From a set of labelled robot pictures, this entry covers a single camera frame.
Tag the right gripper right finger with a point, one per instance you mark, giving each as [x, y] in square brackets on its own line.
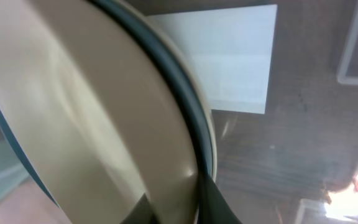
[213, 209]

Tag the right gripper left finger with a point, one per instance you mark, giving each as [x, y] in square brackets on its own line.
[142, 213]

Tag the beige bowl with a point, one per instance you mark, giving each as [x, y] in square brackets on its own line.
[177, 76]
[92, 114]

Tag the clear plastic storage container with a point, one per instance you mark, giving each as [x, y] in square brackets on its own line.
[295, 163]

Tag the white label in container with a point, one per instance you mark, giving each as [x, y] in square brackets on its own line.
[229, 50]

